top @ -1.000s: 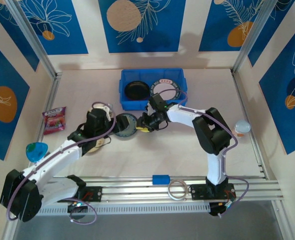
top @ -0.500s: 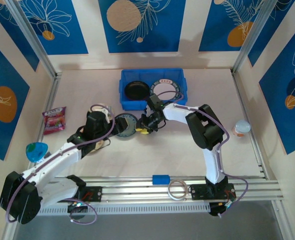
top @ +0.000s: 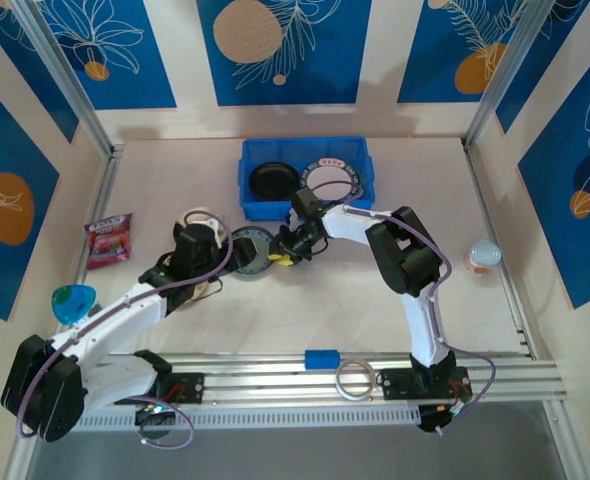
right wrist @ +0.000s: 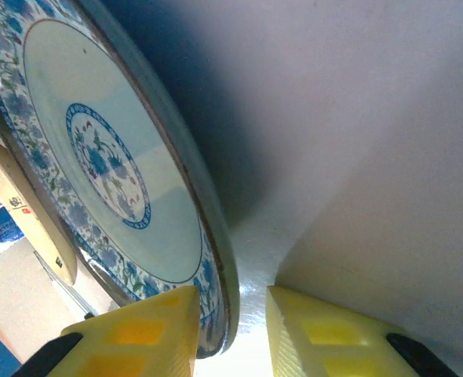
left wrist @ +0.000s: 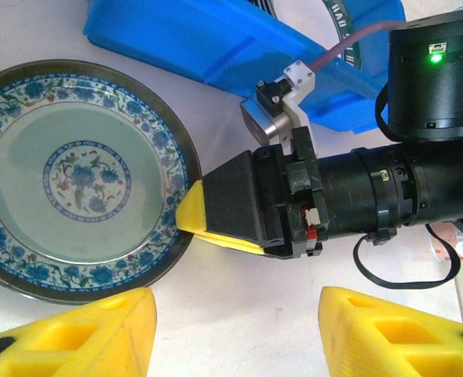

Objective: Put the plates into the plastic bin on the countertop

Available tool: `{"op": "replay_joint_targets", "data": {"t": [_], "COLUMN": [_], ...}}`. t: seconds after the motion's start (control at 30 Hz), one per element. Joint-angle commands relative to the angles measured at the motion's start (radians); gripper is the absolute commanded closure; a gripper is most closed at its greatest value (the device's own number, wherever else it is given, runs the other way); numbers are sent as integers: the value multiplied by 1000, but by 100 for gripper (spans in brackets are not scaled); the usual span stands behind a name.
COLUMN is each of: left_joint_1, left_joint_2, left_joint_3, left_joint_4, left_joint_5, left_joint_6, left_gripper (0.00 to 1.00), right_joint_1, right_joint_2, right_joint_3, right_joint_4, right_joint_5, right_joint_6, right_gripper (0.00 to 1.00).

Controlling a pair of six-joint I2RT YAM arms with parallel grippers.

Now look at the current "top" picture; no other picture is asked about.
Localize green rim lettered plate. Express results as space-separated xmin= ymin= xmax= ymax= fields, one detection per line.
xmin=298 ymin=155 xmax=365 ymax=202

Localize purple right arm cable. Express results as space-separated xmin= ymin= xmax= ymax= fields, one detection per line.
xmin=312 ymin=180 xmax=499 ymax=436

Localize black connector module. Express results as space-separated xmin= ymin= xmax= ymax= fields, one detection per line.
xmin=133 ymin=403 xmax=177 ymax=442
xmin=417 ymin=402 xmax=464 ymax=436

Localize purple candy bag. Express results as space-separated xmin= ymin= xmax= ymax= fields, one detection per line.
xmin=83 ymin=213 xmax=134 ymax=271

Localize aluminium rail frame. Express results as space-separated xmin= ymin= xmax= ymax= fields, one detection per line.
xmin=18 ymin=349 xmax=569 ymax=414

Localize aluminium corner post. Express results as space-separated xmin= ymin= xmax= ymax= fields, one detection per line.
xmin=12 ymin=0 xmax=116 ymax=156
xmin=462 ymin=0 xmax=564 ymax=151

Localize blue plastic bin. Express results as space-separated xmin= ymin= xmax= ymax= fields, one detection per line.
xmin=235 ymin=135 xmax=377 ymax=223

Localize white slotted cable duct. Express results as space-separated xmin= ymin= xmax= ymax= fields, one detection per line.
xmin=38 ymin=403 xmax=422 ymax=432

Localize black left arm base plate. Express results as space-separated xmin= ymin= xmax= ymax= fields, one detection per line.
xmin=144 ymin=370 xmax=206 ymax=406

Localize blue plastic block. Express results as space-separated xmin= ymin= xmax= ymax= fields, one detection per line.
xmin=304 ymin=349 xmax=341 ymax=370

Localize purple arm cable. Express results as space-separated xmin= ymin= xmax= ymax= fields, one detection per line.
xmin=312 ymin=180 xmax=499 ymax=436
xmin=15 ymin=209 xmax=234 ymax=451

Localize blue green jelly cup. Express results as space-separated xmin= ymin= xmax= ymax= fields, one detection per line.
xmin=51 ymin=283 xmax=99 ymax=326

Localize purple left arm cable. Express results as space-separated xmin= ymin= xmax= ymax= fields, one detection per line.
xmin=15 ymin=209 xmax=234 ymax=451

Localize orange white lidded cup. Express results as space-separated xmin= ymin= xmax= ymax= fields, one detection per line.
xmin=463 ymin=238 xmax=503 ymax=275

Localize blue floral pattern plate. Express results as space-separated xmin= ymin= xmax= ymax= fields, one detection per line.
xmin=228 ymin=225 xmax=277 ymax=278

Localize aluminium side rail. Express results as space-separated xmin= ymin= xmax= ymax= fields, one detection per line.
xmin=62 ymin=143 xmax=126 ymax=351
xmin=460 ymin=139 xmax=539 ymax=359

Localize silver tape ring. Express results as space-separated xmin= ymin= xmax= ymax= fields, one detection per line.
xmin=334 ymin=358 xmax=377 ymax=401

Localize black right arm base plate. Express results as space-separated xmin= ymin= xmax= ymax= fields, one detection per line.
xmin=378 ymin=367 xmax=472 ymax=402

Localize black round plate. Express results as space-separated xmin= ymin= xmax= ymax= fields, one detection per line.
xmin=248 ymin=161 xmax=302 ymax=204

